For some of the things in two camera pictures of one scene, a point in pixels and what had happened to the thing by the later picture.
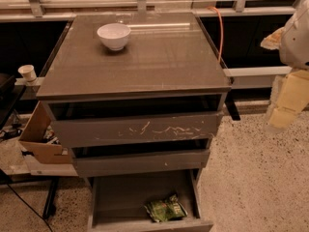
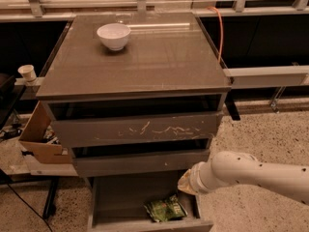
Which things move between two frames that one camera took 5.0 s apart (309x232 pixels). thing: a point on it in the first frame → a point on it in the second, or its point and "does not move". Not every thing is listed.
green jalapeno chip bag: (165, 210) does not move
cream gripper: (296, 43) → (197, 177)
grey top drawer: (107, 120) does not move
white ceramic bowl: (115, 35) does not move
